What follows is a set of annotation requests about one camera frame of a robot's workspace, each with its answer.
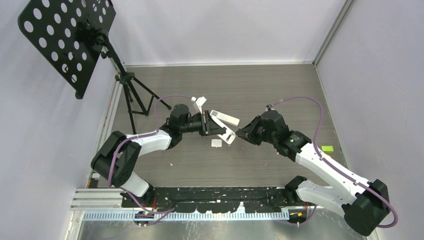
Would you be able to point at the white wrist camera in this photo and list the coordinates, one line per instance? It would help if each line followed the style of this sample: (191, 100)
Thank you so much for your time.
(269, 107)
(198, 103)

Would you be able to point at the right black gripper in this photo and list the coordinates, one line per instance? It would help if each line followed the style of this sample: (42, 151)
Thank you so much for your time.
(248, 133)

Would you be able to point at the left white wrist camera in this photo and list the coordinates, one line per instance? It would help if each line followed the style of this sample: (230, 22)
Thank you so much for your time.
(198, 103)

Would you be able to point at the small white battery cover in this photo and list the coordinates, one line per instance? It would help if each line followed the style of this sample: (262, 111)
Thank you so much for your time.
(216, 143)

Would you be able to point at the long white remote control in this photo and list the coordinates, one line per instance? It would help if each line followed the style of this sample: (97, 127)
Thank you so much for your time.
(233, 121)

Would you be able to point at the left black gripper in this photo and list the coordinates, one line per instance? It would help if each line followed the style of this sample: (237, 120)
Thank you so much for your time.
(208, 126)

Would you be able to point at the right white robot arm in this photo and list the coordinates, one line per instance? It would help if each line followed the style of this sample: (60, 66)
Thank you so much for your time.
(362, 203)

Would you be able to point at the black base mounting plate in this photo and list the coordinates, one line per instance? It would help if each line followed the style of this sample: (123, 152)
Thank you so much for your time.
(217, 200)

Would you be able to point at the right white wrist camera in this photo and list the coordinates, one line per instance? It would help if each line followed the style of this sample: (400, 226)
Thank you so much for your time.
(269, 107)

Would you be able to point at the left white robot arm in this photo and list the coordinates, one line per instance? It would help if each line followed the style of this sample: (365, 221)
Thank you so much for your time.
(117, 157)

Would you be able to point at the black perforated music stand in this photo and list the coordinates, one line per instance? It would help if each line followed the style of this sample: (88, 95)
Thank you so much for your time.
(72, 35)

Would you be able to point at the green block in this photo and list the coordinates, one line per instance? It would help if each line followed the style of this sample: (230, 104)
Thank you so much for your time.
(327, 149)

